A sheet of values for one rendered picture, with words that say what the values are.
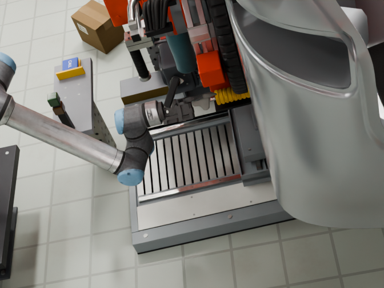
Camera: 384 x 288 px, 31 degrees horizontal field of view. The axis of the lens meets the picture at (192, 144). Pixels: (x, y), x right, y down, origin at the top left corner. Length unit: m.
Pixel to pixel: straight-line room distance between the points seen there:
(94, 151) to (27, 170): 1.02
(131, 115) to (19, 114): 0.39
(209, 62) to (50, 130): 0.60
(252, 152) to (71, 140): 0.77
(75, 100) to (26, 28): 1.33
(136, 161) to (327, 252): 0.83
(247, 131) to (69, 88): 0.78
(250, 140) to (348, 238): 0.55
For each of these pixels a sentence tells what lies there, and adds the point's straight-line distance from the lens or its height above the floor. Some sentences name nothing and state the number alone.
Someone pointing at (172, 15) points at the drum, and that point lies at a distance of 2.47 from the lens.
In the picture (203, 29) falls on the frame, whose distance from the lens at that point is 2.25.
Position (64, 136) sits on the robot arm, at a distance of 2.46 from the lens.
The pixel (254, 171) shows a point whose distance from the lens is 2.85.
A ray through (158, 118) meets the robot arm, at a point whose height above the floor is 0.64.
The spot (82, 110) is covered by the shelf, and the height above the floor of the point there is 0.45.
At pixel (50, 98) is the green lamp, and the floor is 0.66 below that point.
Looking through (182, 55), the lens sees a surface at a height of 0.59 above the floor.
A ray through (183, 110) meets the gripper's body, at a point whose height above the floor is 0.63.
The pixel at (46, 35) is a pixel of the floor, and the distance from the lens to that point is 4.12.
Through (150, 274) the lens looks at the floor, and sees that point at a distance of 2.90.
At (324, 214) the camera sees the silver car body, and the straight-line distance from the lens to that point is 1.86.
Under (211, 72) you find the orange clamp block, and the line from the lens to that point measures 2.24.
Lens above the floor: 2.42
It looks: 49 degrees down
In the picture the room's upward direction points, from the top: 21 degrees counter-clockwise
